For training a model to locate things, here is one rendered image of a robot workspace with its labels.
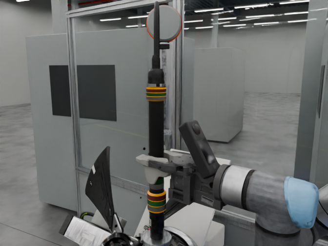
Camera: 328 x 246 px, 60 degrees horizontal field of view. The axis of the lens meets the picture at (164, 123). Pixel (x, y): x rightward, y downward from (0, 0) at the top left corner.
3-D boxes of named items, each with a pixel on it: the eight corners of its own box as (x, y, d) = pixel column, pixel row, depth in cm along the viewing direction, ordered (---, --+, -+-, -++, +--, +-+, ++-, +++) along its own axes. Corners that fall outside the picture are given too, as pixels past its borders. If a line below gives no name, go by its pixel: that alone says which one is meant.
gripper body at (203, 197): (164, 197, 60) (216, 215, 53) (164, 158, 58) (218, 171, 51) (184, 186, 66) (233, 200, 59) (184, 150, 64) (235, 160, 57)
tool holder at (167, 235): (144, 228, 74) (143, 192, 72) (171, 228, 73) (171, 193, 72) (140, 250, 65) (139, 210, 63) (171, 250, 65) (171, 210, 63)
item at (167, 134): (156, 146, 134) (156, 128, 132) (171, 146, 134) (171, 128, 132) (155, 152, 124) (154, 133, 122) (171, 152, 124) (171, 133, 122)
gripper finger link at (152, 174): (129, 182, 63) (166, 190, 59) (129, 156, 62) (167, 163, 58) (136, 177, 66) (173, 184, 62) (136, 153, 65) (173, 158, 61)
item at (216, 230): (195, 234, 144) (195, 214, 142) (224, 245, 135) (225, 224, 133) (176, 251, 131) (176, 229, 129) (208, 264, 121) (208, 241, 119)
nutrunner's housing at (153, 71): (149, 245, 70) (147, 55, 62) (165, 245, 70) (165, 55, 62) (148, 255, 67) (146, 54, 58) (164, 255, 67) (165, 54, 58)
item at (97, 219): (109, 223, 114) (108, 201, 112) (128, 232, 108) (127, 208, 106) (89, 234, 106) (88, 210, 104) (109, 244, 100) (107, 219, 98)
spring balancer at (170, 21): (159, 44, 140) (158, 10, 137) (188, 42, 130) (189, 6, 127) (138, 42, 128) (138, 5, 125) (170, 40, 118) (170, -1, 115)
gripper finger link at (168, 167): (145, 169, 59) (184, 176, 55) (144, 161, 59) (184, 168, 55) (155, 162, 63) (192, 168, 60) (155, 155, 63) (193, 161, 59)
